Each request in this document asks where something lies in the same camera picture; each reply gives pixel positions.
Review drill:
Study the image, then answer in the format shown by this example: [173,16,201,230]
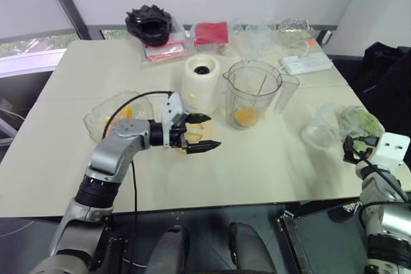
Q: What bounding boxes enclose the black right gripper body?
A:
[342,135,363,164]

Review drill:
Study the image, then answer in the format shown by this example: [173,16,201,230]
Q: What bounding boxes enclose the black spiky helmet-like object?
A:
[125,4,175,47]

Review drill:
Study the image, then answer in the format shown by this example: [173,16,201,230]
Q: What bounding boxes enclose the dark window frame post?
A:
[40,0,92,41]

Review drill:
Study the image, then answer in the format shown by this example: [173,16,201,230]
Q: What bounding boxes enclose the flat red packet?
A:
[141,25,189,69]

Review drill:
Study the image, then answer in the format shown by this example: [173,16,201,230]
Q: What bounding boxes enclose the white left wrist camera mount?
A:
[161,92,189,150]

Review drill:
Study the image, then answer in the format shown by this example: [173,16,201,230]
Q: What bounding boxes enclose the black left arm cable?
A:
[102,90,175,270]

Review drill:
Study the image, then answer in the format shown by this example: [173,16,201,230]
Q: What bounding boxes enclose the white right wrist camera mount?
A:
[368,132,411,167]

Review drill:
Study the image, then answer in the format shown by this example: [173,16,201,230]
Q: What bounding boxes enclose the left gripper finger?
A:
[185,140,222,155]
[187,112,212,124]

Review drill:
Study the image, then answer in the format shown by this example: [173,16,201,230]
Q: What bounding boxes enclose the orange segments in jar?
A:
[235,107,259,127]

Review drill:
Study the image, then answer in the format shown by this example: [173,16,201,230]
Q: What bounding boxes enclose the dark rounded shape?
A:
[227,222,277,274]
[150,225,189,274]

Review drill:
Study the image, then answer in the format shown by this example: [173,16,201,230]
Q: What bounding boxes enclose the orange segment in dish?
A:
[112,106,135,123]

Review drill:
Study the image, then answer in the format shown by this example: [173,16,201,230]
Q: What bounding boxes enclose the clear blender jar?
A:
[223,60,300,131]

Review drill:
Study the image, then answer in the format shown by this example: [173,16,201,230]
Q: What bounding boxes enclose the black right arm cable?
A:
[351,135,411,233]

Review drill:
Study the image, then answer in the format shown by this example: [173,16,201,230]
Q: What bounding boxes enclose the plastic bag with red cloth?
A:
[189,21,231,55]

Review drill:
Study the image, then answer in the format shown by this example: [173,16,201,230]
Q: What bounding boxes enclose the small wooden cutting board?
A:
[169,119,214,153]

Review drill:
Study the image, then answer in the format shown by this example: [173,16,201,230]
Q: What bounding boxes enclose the black cap with white print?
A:
[326,201,364,224]

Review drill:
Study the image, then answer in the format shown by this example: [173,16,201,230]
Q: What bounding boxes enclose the white power cable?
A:
[278,40,311,73]

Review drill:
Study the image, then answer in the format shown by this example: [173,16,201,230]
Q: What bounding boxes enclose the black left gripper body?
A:
[168,112,192,153]

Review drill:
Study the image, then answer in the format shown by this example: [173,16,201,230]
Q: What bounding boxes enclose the grey office chair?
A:
[0,96,20,159]

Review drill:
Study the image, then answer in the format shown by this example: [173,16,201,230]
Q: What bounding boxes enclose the clear glass leaf-shaped dish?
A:
[83,90,155,142]

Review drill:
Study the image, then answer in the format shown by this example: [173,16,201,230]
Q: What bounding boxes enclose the white power strip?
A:
[281,52,333,74]

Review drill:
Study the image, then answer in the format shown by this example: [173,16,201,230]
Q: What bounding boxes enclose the green-filled clear plastic bag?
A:
[335,105,385,139]

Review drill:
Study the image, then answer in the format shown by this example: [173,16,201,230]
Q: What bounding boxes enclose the white blender base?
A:
[183,55,223,115]

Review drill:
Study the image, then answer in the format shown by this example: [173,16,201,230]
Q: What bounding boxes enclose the empty clear plastic bag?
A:
[231,19,277,63]

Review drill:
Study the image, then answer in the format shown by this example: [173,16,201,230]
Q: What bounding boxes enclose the glass bowl with foil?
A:
[275,18,319,47]

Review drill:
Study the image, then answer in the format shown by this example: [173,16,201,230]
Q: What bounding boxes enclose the clear container with greens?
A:
[301,103,342,150]

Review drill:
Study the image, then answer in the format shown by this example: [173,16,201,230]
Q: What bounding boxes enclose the black bag on chair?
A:
[361,42,411,124]

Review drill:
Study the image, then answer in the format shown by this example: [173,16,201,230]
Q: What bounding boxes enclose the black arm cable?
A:
[102,90,175,270]
[351,135,411,233]

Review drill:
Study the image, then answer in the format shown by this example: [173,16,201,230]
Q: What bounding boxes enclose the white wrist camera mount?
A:
[161,92,189,150]
[368,132,411,167]

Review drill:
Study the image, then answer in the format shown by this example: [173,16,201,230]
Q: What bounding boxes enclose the black flat case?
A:
[276,202,370,274]

